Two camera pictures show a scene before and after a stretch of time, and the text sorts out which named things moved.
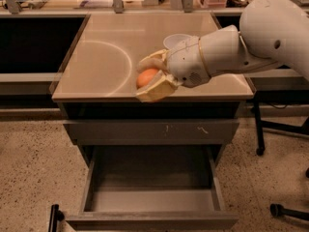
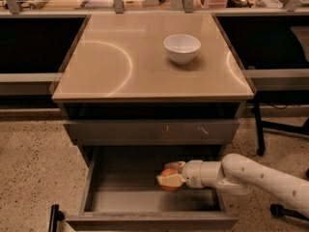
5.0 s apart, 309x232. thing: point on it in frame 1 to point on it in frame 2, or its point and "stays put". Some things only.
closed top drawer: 151,131 stays put
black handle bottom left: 56,216 stays put
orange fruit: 145,76 to 168,172
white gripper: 185,63 to 192,173
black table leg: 259,130 stays put
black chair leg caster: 278,210 stays put
